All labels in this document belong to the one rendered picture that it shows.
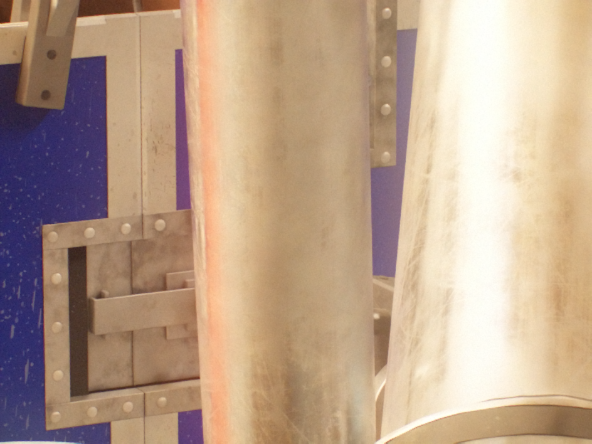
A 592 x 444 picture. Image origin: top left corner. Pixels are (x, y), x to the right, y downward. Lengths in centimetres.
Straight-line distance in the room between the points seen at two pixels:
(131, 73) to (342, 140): 49
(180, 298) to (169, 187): 7
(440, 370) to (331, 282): 51
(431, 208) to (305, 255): 43
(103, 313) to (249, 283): 49
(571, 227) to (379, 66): 100
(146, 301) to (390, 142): 18
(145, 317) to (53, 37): 19
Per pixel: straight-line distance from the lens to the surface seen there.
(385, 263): 213
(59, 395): 205
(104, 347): 208
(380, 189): 212
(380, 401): 183
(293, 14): 151
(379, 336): 186
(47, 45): 199
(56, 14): 198
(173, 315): 208
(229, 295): 159
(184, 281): 209
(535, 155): 114
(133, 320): 207
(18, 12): 201
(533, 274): 109
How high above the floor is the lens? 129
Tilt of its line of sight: 13 degrees down
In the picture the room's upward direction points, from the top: straight up
